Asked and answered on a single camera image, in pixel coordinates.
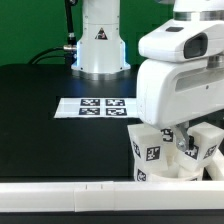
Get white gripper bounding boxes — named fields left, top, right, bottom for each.
left=136, top=19, right=224, bottom=152

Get white round stool seat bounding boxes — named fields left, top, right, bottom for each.
left=133, top=162, right=204, bottom=182

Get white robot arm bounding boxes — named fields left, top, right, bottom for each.
left=72, top=0, right=224, bottom=151

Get white paper marker sheet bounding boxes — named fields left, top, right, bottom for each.
left=54, top=98, right=138, bottom=118

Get white right fence rail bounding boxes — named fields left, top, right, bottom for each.
left=210, top=150, right=224, bottom=181

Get white fence rail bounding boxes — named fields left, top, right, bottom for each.
left=0, top=181, right=224, bottom=212
left=210, top=150, right=224, bottom=181

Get white front fence rail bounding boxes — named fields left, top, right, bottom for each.
left=0, top=181, right=224, bottom=212

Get black cable pole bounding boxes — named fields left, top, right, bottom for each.
left=64, top=0, right=78, bottom=64

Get black floor cables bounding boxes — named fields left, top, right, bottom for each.
left=28, top=46, right=73, bottom=65

